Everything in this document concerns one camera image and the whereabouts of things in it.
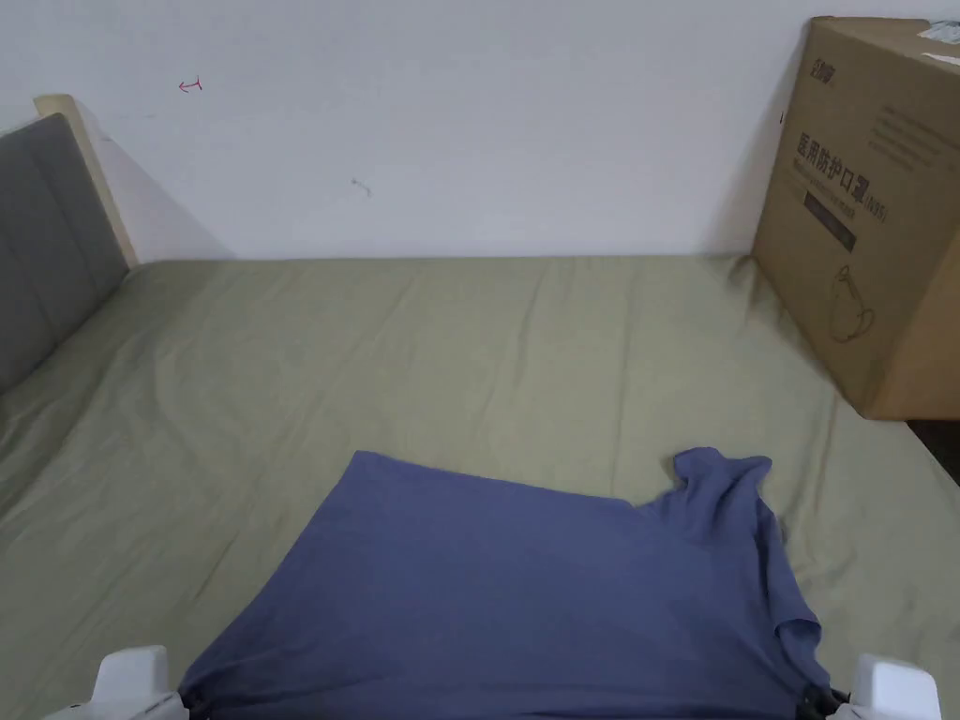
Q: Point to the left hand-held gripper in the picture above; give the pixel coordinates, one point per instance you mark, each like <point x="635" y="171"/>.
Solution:
<point x="131" y="679"/>

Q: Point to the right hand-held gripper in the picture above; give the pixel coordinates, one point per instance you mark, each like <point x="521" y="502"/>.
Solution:
<point x="892" y="690"/>

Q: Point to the blue shirt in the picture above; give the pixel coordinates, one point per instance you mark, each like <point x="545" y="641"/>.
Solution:
<point x="525" y="592"/>

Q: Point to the bed with pale green sheet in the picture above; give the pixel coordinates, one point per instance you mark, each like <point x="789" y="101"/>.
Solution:
<point x="420" y="360"/>

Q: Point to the grey padded headboard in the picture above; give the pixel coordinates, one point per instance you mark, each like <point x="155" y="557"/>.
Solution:
<point x="45" y="240"/>

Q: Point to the brown cardboard carton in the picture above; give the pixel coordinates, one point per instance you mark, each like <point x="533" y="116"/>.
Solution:
<point x="862" y="210"/>

